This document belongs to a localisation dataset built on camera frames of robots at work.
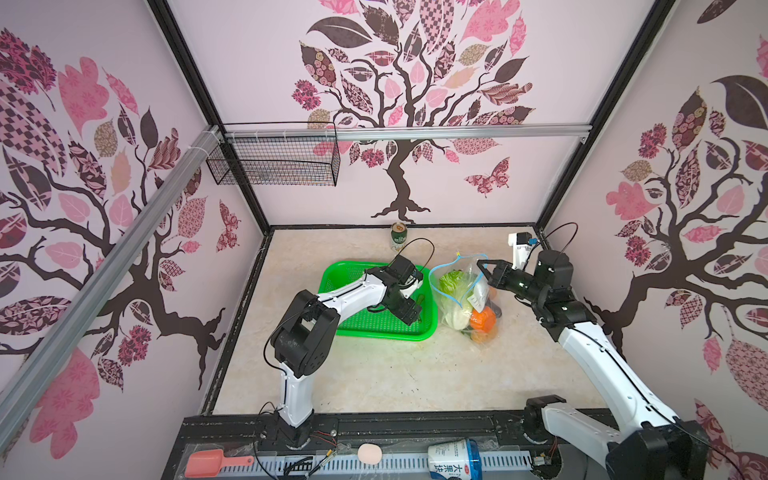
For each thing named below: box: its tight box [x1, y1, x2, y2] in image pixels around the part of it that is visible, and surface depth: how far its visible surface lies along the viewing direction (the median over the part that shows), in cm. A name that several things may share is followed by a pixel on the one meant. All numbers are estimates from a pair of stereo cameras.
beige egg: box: [357, 443, 383, 465], surface depth 71 cm
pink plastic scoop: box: [185, 449, 254, 478], surface depth 71 cm
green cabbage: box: [439, 270, 473, 331], surface depth 85 cm
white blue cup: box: [427, 438, 483, 480], surface depth 66 cm
